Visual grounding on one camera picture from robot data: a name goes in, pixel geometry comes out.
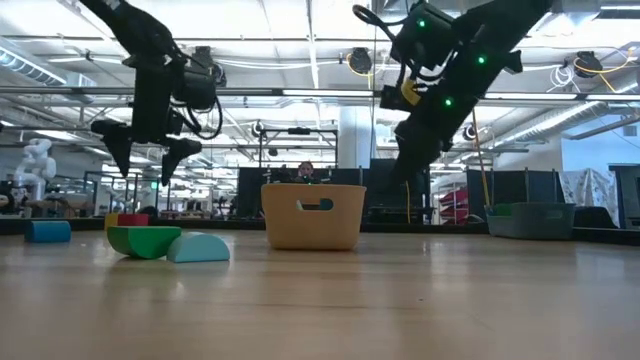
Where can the dark partition panel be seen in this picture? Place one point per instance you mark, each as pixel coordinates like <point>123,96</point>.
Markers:
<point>510,187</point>

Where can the green half-round block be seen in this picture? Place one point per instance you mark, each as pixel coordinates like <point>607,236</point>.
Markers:
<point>144,241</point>

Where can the silver ventilation duct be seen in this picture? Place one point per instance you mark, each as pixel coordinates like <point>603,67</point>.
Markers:
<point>30,67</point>
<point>550,120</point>

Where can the person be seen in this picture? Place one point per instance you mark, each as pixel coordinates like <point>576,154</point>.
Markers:
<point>306,172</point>

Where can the white column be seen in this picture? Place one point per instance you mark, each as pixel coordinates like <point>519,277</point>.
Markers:
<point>355,137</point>

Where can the black partition panel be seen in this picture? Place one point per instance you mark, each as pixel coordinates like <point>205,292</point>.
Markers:
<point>250,195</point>

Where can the ceiling light strip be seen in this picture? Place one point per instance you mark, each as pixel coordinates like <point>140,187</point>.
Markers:
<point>612,97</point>
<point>327,93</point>
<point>530,95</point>

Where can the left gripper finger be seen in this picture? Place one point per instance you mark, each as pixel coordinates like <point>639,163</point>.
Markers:
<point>120,142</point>
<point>180,150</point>

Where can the blue cylinder block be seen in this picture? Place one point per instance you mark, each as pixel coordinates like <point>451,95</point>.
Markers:
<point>325,204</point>

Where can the small red cube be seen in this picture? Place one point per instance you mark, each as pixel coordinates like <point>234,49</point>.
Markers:
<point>133,220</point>

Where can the white robot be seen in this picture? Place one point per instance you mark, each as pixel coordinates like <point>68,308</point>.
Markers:
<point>37,167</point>

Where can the light blue half-round block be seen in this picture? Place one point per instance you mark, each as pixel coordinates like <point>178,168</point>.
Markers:
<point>197,247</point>

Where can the black tall cabinet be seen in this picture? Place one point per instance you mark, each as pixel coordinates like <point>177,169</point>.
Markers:
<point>627,195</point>

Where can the small green cube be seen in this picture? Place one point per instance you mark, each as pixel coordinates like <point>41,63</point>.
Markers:
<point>502,210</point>

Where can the yellow plastic bin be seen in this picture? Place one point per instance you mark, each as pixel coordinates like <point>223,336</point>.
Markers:
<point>312,225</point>

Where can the black gantry frame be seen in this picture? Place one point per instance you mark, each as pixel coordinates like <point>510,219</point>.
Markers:
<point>298,131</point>

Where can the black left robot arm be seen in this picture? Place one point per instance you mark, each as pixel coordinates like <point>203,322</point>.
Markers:
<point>135,30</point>

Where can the small yellow cube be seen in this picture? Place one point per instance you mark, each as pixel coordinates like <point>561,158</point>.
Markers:
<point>111,221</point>

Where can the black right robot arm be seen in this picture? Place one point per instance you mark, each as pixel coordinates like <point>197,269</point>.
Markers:
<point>500,25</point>

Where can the red shelf rack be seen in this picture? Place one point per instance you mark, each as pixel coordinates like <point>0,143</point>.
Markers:
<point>452,202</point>

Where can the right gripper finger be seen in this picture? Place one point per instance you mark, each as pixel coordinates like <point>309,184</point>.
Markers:
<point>412,155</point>

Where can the white crumpled cover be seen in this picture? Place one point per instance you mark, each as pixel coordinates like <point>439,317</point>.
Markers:
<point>587,187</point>

